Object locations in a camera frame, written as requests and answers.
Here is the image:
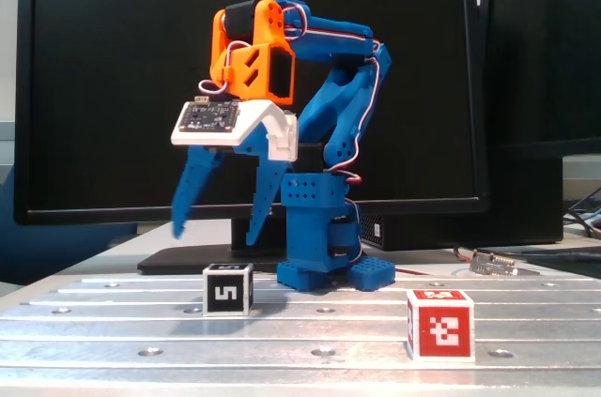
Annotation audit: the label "dark blue chair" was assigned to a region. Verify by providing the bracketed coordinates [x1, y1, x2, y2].
[0, 166, 138, 285]

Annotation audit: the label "black monitor without logo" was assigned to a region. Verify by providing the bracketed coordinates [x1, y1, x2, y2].
[478, 0, 601, 159]

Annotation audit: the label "white camera mount with board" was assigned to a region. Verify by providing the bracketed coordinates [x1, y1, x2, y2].
[170, 97, 301, 163]

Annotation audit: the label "red cube with white marker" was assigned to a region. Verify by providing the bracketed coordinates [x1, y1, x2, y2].
[406, 288, 475, 363]

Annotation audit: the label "thick black plug cable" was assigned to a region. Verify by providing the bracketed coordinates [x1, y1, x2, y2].
[518, 249, 601, 263]

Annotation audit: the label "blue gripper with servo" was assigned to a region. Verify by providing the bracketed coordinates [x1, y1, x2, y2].
[172, 129, 288, 247]

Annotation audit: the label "tangled black cables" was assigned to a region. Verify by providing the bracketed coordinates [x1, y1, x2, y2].
[562, 188, 601, 235]

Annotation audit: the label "small bare circuit board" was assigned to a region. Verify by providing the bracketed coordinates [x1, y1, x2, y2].
[469, 250, 517, 276]

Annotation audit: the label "black cube with white marker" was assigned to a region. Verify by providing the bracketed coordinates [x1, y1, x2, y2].
[201, 262, 254, 317]

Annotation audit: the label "short looped servo wire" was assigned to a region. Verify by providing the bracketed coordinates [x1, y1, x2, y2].
[198, 39, 245, 99]

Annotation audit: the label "long servo wire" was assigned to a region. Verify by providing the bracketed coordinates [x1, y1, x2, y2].
[281, 2, 382, 262]

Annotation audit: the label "black desktop computer case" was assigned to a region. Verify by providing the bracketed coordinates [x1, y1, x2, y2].
[361, 152, 564, 252]

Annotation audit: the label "black Dell monitor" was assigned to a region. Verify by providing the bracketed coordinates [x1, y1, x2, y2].
[13, 0, 489, 276]

